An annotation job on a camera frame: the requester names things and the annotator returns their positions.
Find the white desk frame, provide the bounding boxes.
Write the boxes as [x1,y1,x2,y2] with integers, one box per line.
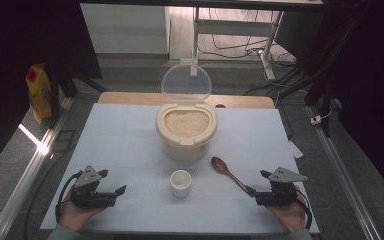
[189,6,285,81]

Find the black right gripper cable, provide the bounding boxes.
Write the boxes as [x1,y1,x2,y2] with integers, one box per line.
[294,187,314,231]

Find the beige rice container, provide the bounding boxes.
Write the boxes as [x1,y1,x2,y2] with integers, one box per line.
[155,101,219,163]

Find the aluminium rail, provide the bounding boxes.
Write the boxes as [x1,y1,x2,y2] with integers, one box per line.
[0,96,75,240]
[304,104,384,240]

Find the person's left hand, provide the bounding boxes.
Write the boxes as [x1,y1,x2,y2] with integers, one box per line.
[58,189,107,233]

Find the black curtain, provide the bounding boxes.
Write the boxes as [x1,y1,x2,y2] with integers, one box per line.
[0,0,103,181]
[274,0,384,205]

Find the white cup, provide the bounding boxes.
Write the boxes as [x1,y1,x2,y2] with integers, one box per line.
[169,169,193,199]

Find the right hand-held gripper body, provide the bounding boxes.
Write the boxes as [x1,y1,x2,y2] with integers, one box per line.
[254,166,309,207]

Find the black floor cables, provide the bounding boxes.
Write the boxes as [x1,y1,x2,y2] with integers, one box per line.
[197,7,298,69]

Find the clear container lid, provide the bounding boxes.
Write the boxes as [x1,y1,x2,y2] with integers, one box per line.
[160,59,213,104]

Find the wooden table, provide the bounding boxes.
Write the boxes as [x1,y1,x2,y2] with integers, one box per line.
[97,91,276,110]

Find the white cabinet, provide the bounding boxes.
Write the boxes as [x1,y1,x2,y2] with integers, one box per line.
[79,3,172,55]

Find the black metal stand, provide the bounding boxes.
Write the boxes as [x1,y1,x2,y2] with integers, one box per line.
[278,9,372,138]

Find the yellow red bottle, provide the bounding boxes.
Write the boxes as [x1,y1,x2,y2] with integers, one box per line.
[25,63,54,126]

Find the white paper tag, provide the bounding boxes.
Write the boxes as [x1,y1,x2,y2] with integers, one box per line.
[287,139,305,160]

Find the brown wooden spoon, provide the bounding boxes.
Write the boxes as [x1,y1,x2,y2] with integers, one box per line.
[210,156,252,195]

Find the white rice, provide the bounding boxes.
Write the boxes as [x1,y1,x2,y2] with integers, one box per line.
[163,109,211,139]

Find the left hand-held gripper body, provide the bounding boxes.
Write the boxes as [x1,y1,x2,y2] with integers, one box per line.
[69,165,118,210]

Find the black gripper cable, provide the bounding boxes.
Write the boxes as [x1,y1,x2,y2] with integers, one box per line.
[294,187,314,231]
[55,170,82,224]

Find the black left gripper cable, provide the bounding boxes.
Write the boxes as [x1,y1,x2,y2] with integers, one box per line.
[55,170,82,224]

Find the person's right hand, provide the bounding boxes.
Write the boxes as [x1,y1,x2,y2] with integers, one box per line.
[266,186,310,234]

